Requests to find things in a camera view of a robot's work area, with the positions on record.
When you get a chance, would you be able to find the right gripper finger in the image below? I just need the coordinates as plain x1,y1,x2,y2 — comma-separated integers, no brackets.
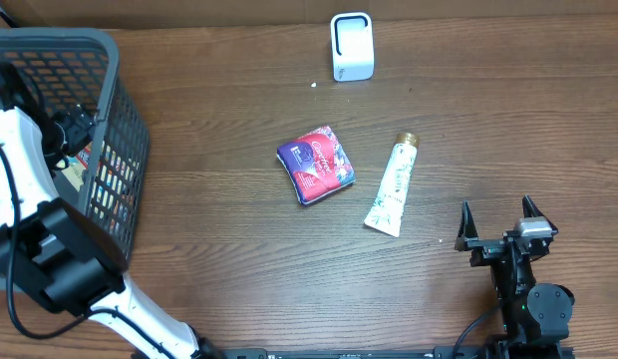
521,194,558,234
455,200,477,251

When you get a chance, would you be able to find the yellow snack bag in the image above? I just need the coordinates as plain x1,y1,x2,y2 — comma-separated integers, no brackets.
56,144,92,191

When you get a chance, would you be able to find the white cosmetic tube gold cap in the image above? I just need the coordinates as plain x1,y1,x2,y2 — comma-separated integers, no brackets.
364,133,420,237

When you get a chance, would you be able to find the red purple Carefree pack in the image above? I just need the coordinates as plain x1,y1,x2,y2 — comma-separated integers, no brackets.
276,126,356,205

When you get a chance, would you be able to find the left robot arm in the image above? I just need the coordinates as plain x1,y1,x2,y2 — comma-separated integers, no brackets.
0,62,222,358

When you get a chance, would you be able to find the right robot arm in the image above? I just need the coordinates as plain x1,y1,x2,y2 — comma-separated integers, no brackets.
449,195,575,359

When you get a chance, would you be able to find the white barcode scanner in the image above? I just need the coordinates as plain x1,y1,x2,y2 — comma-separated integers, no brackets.
330,12,375,82

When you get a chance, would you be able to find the grey plastic shopping basket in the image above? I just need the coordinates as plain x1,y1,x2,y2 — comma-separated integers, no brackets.
0,28,150,256

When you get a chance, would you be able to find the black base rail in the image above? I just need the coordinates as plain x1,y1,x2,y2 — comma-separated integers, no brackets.
218,343,577,359

